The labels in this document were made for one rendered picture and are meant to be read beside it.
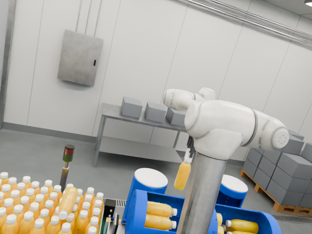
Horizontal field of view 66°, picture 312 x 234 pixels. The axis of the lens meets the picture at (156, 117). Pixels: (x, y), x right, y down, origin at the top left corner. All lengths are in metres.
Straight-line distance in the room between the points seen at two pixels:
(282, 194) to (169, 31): 3.41
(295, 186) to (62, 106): 4.22
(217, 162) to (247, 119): 0.16
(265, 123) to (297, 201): 4.20
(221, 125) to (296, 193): 4.16
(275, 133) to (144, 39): 3.89
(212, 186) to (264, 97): 4.97
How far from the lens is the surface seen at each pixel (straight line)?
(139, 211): 1.35
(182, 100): 1.21
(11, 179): 1.63
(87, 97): 4.59
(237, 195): 2.36
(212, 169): 0.78
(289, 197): 4.78
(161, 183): 1.97
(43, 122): 4.83
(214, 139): 0.74
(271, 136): 0.80
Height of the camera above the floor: 2.00
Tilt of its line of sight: 15 degrees down
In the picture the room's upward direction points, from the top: 16 degrees clockwise
